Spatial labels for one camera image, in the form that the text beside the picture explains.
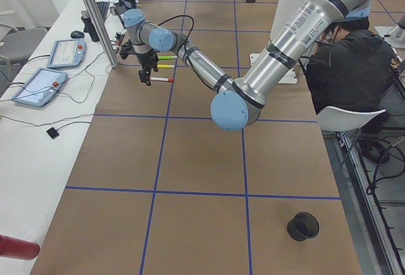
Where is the red bottle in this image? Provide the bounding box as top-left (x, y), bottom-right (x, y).
top-left (1, 235), bottom-right (40, 260)

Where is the grey office chair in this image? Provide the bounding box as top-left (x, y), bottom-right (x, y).
top-left (1, 23), bottom-right (47, 65)

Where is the white chair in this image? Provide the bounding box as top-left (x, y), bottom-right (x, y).
top-left (317, 106), bottom-right (387, 147)

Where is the red marker pen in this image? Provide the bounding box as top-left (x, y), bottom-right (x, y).
top-left (150, 77), bottom-right (174, 83)

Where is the black computer mouse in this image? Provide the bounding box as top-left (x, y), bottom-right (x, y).
top-left (70, 30), bottom-right (85, 39)

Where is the near black mesh cup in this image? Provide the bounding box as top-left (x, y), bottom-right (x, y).
top-left (287, 212), bottom-right (320, 241)

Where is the dark water bottle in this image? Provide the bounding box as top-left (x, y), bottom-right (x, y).
top-left (81, 10), bottom-right (100, 42)

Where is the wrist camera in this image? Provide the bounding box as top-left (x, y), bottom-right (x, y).
top-left (119, 41), bottom-right (135, 60)

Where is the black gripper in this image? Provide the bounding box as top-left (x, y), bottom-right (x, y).
top-left (138, 50), bottom-right (158, 86)

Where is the far teach pendant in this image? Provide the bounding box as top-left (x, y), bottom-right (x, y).
top-left (47, 39), bottom-right (87, 69)

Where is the near teach pendant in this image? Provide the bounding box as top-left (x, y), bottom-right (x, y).
top-left (11, 68), bottom-right (68, 107)

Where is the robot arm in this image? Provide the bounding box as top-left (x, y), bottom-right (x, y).
top-left (121, 0), bottom-right (370, 131)

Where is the aluminium frame post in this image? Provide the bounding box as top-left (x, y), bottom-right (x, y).
top-left (83, 0), bottom-right (118, 68)

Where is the small black sensor box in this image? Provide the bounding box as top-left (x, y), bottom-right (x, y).
top-left (46, 127), bottom-right (59, 139)

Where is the yellow marker pen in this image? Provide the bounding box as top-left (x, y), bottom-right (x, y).
top-left (158, 64), bottom-right (175, 68)

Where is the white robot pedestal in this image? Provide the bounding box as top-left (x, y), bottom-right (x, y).
top-left (249, 0), bottom-right (314, 85)

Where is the black keyboard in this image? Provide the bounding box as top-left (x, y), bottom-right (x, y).
top-left (96, 1), bottom-right (110, 21)

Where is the green marker pen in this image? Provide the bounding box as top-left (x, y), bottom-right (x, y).
top-left (158, 56), bottom-right (177, 60)

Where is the seated person in black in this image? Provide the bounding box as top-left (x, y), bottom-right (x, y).
top-left (305, 17), bottom-right (394, 113)

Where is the teach pendant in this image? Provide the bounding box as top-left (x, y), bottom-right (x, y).
top-left (47, 39), bottom-right (87, 69)
top-left (11, 68), bottom-right (68, 107)

